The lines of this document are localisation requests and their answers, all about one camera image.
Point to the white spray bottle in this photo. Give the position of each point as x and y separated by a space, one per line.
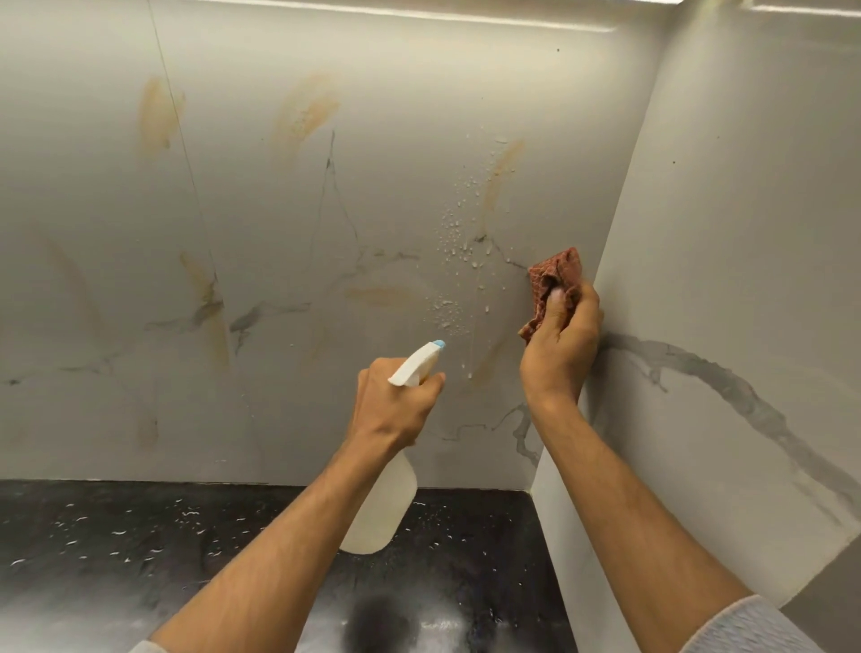
387 498

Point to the person's left hand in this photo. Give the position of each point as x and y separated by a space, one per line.
387 407

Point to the person's right thumb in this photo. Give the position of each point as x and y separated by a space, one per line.
553 313

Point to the reddish brown cleaning cloth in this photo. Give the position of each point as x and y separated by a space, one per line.
553 282

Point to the person's right forearm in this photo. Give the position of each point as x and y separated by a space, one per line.
632 518

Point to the person's left forearm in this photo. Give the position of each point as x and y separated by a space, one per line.
269 565

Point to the person's right hand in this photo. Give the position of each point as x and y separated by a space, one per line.
558 350

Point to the white sleeve cuff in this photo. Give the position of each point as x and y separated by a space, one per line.
746 629

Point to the under-cabinet light strip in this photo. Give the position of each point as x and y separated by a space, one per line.
410 13

